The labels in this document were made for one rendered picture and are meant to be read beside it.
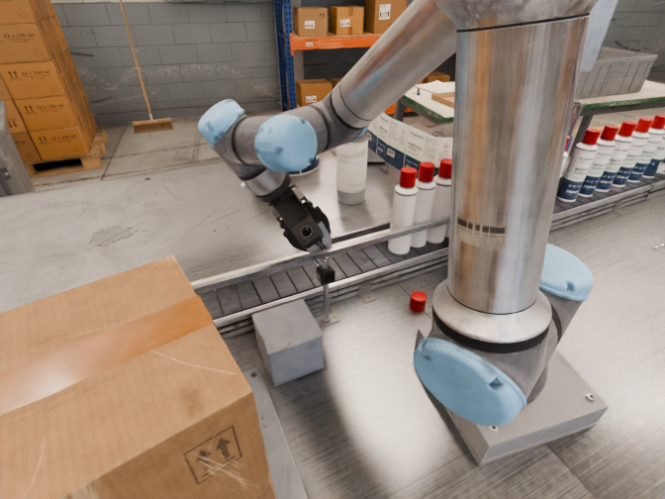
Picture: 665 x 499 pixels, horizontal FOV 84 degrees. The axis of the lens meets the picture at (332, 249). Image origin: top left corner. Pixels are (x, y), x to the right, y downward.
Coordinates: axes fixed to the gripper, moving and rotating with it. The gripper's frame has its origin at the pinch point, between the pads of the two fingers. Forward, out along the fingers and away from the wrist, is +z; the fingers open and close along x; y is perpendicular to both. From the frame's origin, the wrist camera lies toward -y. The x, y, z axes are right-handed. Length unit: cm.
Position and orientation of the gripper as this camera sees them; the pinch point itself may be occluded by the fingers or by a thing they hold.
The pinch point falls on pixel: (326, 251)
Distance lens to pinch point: 79.4
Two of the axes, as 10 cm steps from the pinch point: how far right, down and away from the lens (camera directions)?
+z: 4.5, 5.7, 6.8
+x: -7.8, 6.2, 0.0
